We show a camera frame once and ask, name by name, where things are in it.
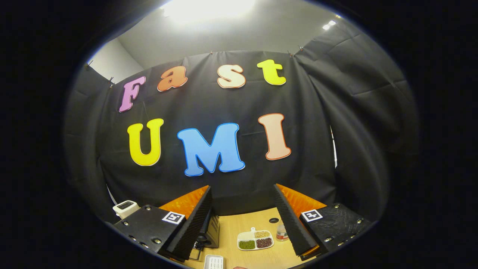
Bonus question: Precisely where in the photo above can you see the black electric oven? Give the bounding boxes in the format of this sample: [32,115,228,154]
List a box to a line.
[189,207,221,262]

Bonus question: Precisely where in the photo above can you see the white divided tray of beans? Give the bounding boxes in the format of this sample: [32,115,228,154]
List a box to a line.
[237,227,274,251]

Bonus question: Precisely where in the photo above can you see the white toaster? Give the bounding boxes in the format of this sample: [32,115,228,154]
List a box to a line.
[112,200,140,220]

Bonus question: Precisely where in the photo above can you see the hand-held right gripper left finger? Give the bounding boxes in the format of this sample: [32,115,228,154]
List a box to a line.
[112,185,214,262]

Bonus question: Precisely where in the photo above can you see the clear plastic bottle red label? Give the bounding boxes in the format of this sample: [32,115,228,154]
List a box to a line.
[276,221,289,242]

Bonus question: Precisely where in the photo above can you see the large ceiling light panel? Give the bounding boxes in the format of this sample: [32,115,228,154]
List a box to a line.
[162,0,258,23]

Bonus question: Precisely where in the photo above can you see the small white rectangular dish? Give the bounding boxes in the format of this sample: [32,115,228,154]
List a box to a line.
[204,254,224,269]

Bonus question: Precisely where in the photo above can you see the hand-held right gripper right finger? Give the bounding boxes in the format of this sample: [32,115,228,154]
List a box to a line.
[273,183,372,261]

